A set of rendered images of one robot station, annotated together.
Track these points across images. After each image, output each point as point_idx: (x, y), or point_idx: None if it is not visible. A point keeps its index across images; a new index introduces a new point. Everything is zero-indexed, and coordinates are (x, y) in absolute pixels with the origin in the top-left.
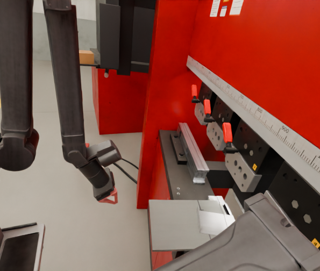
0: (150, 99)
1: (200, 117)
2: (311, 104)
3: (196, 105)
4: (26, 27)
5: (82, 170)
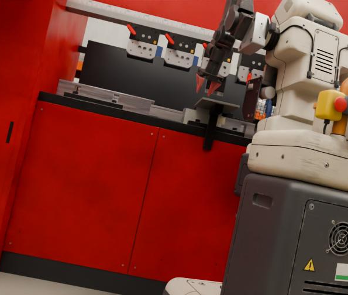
0: (45, 40)
1: (145, 52)
2: None
3: (128, 45)
4: None
5: (226, 54)
